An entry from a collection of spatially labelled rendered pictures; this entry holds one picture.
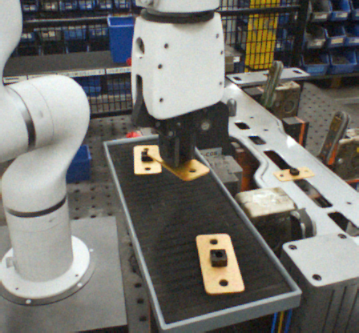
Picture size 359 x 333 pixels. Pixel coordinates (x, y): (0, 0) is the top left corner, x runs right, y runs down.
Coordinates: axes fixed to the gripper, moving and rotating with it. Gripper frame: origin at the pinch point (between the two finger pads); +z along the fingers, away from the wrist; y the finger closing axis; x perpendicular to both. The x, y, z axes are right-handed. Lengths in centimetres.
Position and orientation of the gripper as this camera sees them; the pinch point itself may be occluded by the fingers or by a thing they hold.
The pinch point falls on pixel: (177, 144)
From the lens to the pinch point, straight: 49.4
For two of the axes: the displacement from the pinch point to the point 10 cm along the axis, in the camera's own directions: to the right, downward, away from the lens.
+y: 7.9, -3.1, 5.3
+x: -6.1, -4.0, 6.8
